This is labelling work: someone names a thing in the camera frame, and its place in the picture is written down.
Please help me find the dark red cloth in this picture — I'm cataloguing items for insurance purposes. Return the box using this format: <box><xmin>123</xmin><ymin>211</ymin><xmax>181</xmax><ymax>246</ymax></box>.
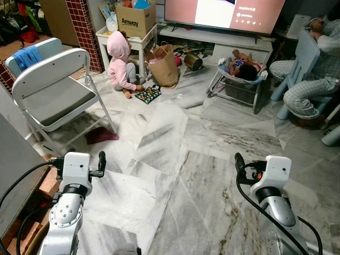
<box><xmin>85</xmin><ymin>127</ymin><xmax>120</xmax><ymax>145</ymax></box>

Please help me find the grey baby bouncer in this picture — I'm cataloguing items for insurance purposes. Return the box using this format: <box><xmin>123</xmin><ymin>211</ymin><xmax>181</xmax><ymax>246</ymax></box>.
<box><xmin>206</xmin><ymin>56</ymin><xmax>268</xmax><ymax>113</ymax></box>

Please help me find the white grey folding chair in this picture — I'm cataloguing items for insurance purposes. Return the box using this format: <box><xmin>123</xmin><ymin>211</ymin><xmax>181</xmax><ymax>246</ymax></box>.
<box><xmin>12</xmin><ymin>48</ymin><xmax>115</xmax><ymax>156</ymax></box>

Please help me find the colourful toy board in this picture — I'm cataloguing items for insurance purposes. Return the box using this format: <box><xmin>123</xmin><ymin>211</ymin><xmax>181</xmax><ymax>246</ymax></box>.
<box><xmin>134</xmin><ymin>85</ymin><xmax>162</xmax><ymax>104</ymax></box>

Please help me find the grey robot left foot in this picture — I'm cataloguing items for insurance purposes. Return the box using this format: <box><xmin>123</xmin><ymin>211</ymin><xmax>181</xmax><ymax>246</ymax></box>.
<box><xmin>113</xmin><ymin>243</ymin><xmax>141</xmax><ymax>255</ymax></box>

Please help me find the child in pink hoodie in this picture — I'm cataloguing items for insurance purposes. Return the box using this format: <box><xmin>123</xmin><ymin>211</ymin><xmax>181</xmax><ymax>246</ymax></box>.
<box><xmin>106</xmin><ymin>30</ymin><xmax>145</xmax><ymax>99</ymax></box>

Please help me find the baby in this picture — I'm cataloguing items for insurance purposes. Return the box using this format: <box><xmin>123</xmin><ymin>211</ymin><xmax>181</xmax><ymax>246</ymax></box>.
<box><xmin>229</xmin><ymin>49</ymin><xmax>265</xmax><ymax>81</ymax></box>

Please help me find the seated adult in checked clothes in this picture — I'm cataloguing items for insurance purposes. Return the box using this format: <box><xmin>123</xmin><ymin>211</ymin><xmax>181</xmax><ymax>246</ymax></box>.
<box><xmin>269</xmin><ymin>16</ymin><xmax>340</xmax><ymax>118</ymax></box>

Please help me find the brown paper bag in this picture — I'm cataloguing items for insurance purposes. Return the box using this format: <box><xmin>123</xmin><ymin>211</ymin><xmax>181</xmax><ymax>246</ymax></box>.
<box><xmin>146</xmin><ymin>44</ymin><xmax>180</xmax><ymax>88</ymax></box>

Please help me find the white side table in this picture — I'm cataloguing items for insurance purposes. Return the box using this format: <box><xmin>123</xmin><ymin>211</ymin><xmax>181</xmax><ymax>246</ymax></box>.
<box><xmin>96</xmin><ymin>24</ymin><xmax>158</xmax><ymax>80</ymax></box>

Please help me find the pale blue chair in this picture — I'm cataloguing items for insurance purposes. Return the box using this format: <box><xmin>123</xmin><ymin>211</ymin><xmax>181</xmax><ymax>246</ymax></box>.
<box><xmin>5</xmin><ymin>37</ymin><xmax>63</xmax><ymax>78</ymax></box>

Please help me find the white television stand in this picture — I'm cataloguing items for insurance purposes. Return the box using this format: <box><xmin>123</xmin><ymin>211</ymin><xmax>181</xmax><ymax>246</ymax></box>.
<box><xmin>158</xmin><ymin>25</ymin><xmax>274</xmax><ymax>67</ymax></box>

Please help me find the grey blue plastic chair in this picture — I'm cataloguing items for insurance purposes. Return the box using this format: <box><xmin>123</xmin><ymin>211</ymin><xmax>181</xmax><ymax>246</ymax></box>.
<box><xmin>271</xmin><ymin>29</ymin><xmax>340</xmax><ymax>120</ymax></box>

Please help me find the blue cloth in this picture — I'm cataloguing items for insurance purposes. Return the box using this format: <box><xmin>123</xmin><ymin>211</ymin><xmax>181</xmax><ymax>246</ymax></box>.
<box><xmin>12</xmin><ymin>45</ymin><xmax>43</xmax><ymax>71</ymax></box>

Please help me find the white plastic bag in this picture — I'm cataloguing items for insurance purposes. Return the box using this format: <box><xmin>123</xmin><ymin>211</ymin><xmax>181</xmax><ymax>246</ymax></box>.
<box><xmin>105</xmin><ymin>12</ymin><xmax>118</xmax><ymax>32</ymax></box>

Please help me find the brown cardboard box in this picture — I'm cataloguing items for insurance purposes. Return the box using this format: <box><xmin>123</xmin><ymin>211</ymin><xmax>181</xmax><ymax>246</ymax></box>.
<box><xmin>115</xmin><ymin>0</ymin><xmax>157</xmax><ymax>39</ymax></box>

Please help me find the brown wooden door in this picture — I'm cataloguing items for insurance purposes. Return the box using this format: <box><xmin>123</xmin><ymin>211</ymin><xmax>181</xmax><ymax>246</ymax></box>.
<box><xmin>40</xmin><ymin>0</ymin><xmax>72</xmax><ymax>46</ymax></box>

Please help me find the flat screen television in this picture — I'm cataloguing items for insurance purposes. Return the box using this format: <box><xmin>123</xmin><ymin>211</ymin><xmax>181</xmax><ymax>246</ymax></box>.
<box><xmin>164</xmin><ymin>0</ymin><xmax>286</xmax><ymax>36</ymax></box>

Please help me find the black backpack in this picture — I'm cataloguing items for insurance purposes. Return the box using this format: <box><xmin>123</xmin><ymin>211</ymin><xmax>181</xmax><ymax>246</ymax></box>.
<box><xmin>0</xmin><ymin>15</ymin><xmax>23</xmax><ymax>46</ymax></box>

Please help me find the blue packet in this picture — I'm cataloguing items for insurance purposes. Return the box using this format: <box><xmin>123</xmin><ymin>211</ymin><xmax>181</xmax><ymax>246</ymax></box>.
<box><xmin>133</xmin><ymin>0</ymin><xmax>152</xmax><ymax>10</ymax></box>

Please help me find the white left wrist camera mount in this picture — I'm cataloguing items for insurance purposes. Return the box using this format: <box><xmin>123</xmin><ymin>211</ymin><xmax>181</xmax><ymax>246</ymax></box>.
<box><xmin>63</xmin><ymin>152</ymin><xmax>92</xmax><ymax>186</ymax></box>

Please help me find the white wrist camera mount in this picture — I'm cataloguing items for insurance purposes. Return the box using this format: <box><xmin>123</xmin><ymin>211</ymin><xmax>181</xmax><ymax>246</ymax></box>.
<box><xmin>63</xmin><ymin>152</ymin><xmax>92</xmax><ymax>186</ymax></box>
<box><xmin>251</xmin><ymin>156</ymin><xmax>292</xmax><ymax>198</ymax></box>

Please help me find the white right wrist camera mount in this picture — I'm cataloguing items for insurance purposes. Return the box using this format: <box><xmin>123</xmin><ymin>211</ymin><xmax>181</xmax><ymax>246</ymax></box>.
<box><xmin>251</xmin><ymin>156</ymin><xmax>292</xmax><ymax>198</ymax></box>

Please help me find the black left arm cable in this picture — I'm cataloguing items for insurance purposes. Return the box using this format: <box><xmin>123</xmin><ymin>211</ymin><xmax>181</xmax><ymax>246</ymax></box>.
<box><xmin>0</xmin><ymin>157</ymin><xmax>65</xmax><ymax>255</ymax></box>

